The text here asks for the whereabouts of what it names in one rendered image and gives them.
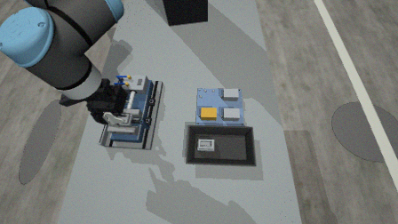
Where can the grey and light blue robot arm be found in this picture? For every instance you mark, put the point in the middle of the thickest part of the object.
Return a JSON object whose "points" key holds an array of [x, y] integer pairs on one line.
{"points": [[51, 43]]}

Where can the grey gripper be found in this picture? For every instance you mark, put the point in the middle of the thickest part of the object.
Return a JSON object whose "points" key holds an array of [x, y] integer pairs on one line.
{"points": [[109, 105]]}

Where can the yellow block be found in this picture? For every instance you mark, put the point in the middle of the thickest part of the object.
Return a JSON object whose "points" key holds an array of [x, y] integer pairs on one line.
{"points": [[209, 114]]}

